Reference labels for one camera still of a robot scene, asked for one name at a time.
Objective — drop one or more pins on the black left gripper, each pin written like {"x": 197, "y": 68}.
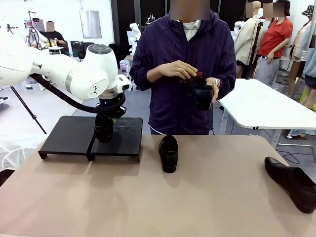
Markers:
{"x": 111, "y": 115}

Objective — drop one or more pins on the black pointed buckle shoe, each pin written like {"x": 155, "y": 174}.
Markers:
{"x": 293, "y": 185}
{"x": 202, "y": 97}

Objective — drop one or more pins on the dark red shoe brush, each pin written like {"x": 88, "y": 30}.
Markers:
{"x": 195, "y": 76}

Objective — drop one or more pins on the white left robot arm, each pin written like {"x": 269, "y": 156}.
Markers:
{"x": 49, "y": 71}

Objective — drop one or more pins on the person's right forearm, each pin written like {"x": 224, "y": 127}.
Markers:
{"x": 154, "y": 74}

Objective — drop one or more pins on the person's left forearm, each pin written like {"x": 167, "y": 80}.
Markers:
{"x": 227, "y": 86}

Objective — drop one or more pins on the black light stand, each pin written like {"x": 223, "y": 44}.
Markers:
{"x": 254, "y": 49}

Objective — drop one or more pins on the person's right hand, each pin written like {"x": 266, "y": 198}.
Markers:
{"x": 177, "y": 69}

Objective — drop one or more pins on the person's left hand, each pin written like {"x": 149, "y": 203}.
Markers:
{"x": 215, "y": 91}

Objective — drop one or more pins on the computer case with lights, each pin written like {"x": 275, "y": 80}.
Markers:
{"x": 123, "y": 67}

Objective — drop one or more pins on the person in purple jacket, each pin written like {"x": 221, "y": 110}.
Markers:
{"x": 172, "y": 106}

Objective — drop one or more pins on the black tripod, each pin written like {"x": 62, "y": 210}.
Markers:
{"x": 27, "y": 108}

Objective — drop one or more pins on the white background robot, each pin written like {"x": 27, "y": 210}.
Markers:
{"x": 135, "y": 32}

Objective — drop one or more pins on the white plastic cover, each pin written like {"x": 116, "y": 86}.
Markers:
{"x": 14, "y": 150}

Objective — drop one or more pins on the seated person in black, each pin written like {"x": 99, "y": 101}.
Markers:
{"x": 53, "y": 37}

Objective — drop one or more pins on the white wristwatch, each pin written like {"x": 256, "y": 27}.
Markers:
{"x": 217, "y": 82}

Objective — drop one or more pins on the white folding table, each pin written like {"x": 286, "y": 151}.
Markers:
{"x": 259, "y": 103}

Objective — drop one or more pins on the mannequin in blue denim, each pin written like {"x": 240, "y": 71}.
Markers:
{"x": 311, "y": 61}

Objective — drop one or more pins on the patterned bucket hat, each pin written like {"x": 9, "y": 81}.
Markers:
{"x": 309, "y": 11}

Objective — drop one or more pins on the grey wall panel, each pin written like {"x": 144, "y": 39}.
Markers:
{"x": 90, "y": 24}

